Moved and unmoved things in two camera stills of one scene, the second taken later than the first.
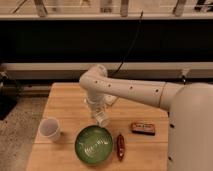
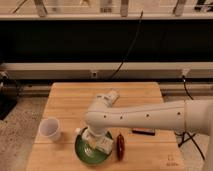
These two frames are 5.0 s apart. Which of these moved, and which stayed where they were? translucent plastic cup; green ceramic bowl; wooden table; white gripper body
Moved: white gripper body
Stayed: green ceramic bowl; translucent plastic cup; wooden table
